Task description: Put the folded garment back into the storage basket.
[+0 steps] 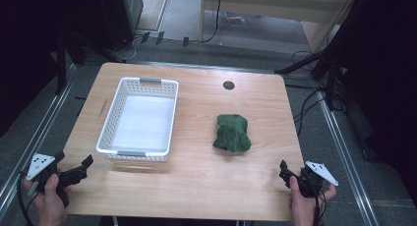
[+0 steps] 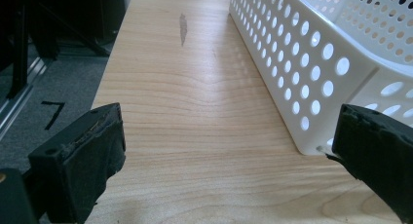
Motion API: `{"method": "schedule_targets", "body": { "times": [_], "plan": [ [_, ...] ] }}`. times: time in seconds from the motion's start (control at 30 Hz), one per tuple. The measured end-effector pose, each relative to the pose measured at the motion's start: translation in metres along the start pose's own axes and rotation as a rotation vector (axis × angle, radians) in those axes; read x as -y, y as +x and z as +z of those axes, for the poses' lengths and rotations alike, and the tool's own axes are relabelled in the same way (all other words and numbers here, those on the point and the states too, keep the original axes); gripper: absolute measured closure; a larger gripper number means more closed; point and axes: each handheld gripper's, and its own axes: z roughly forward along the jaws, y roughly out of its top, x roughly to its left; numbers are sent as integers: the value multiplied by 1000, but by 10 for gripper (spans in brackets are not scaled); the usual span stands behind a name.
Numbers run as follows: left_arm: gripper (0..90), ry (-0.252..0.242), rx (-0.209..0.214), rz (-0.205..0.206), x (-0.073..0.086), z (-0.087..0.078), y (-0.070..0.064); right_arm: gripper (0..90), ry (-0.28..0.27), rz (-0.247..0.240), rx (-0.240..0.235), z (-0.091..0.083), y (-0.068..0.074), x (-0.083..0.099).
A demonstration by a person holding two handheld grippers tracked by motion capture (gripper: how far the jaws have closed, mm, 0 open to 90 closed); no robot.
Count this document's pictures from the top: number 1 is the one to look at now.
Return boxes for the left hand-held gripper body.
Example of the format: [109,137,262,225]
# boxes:
[25,149,72,208]

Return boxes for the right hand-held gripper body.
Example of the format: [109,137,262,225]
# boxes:
[296,160,339,199]

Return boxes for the green cloth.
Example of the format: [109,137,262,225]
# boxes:
[212,113,253,153]

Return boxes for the white plastic basket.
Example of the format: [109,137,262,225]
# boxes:
[95,77,180,162]

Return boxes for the person's right hand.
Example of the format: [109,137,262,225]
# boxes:
[287,175,338,226]

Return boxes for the person's left hand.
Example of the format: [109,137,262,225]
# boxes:
[22,173,72,226]

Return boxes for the black metal stand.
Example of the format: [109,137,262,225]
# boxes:
[274,0,375,112]
[53,28,88,96]

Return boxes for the black cabinet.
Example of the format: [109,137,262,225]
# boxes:
[97,0,146,52]

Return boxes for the red printed paper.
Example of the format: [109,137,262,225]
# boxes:
[225,13,248,28]

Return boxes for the light wooden furniture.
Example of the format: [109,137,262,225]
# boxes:
[198,0,359,54]

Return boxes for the aluminium floor rail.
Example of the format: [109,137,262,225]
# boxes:
[315,96,382,226]
[0,62,79,218]

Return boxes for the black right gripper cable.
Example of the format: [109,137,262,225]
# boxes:
[311,186,328,226]

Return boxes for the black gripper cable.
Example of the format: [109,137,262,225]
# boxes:
[16,170,37,226]
[311,186,328,226]

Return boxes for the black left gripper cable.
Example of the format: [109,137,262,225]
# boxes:
[16,170,37,226]

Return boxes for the black floor cables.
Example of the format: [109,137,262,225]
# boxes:
[290,49,327,138]

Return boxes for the white floor cable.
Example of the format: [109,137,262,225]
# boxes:
[121,34,143,62]

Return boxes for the black hanging cable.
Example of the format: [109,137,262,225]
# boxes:
[197,0,224,44]

